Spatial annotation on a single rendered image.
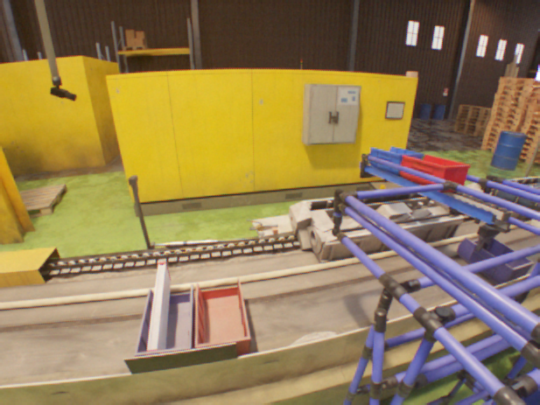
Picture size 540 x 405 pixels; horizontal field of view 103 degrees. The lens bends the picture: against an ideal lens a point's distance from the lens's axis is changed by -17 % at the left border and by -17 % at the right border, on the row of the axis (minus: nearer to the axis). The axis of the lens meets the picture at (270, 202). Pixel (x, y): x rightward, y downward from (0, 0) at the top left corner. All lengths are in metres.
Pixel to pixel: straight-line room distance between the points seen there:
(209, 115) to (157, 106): 0.64
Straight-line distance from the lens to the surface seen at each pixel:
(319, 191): 4.01
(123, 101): 3.49
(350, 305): 1.30
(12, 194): 4.31
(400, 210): 1.75
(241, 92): 3.37
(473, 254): 1.82
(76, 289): 1.65
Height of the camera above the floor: 1.69
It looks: 26 degrees down
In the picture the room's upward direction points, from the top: straight up
